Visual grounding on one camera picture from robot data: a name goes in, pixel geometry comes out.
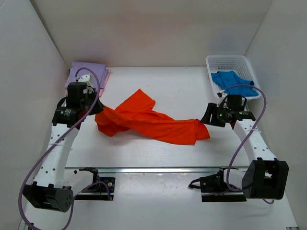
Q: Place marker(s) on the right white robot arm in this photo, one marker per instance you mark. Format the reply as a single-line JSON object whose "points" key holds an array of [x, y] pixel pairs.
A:
{"points": [[266, 176]]}

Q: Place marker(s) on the orange t-shirt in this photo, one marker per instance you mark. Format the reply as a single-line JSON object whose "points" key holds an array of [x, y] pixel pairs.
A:
{"points": [[136, 113]]}

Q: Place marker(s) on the white plastic basket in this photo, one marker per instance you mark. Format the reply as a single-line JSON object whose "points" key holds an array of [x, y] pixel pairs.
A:
{"points": [[226, 63]]}

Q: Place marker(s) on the blue t-shirt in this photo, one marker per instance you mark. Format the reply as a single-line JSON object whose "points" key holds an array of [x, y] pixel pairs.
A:
{"points": [[226, 79]]}

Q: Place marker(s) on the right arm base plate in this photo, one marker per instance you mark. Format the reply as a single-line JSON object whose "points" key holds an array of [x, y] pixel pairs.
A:
{"points": [[214, 189]]}

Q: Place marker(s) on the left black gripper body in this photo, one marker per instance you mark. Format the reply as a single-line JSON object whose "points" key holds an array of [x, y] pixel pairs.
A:
{"points": [[89, 98]]}

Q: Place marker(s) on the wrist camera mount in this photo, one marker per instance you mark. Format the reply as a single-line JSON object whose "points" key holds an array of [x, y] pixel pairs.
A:
{"points": [[87, 78], [222, 98]]}

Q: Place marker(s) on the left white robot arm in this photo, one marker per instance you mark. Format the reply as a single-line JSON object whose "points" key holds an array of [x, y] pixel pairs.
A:
{"points": [[48, 189]]}

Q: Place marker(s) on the folded pink t-shirt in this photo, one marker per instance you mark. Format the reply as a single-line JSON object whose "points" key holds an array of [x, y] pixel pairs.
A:
{"points": [[103, 79]]}

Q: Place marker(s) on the folded purple t-shirt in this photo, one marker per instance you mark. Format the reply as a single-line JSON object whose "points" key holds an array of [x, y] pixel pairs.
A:
{"points": [[97, 69]]}

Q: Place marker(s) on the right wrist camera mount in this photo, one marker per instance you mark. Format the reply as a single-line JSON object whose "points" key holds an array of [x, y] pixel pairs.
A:
{"points": [[222, 98]]}

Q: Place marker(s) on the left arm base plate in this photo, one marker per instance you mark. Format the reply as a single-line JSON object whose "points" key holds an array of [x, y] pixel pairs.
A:
{"points": [[102, 187]]}

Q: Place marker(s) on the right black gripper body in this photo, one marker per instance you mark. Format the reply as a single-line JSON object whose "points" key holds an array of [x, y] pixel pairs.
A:
{"points": [[223, 112]]}

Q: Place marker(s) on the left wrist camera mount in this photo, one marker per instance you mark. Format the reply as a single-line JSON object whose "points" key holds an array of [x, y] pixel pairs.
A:
{"points": [[87, 78]]}

